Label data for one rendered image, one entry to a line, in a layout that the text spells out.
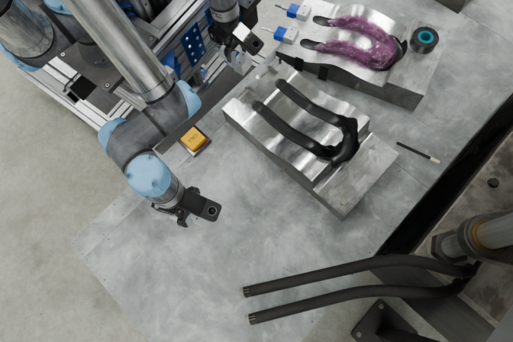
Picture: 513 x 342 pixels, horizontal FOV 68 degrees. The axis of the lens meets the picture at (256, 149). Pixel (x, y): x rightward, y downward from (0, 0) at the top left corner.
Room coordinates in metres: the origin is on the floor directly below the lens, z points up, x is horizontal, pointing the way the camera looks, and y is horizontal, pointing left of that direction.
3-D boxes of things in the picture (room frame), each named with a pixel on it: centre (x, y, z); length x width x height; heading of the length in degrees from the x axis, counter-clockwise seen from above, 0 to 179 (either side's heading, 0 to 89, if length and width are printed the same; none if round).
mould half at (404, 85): (0.73, -0.41, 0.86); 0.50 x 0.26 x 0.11; 52
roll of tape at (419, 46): (0.65, -0.59, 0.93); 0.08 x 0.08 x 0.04
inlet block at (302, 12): (0.93, -0.23, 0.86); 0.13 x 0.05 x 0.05; 52
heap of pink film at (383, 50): (0.72, -0.41, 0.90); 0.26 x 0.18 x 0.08; 52
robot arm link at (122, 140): (0.36, 0.25, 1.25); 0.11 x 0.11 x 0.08; 31
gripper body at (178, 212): (0.27, 0.22, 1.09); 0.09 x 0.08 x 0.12; 61
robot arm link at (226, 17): (0.72, 0.01, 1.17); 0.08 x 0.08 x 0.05
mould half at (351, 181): (0.45, -0.17, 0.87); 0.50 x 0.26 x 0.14; 35
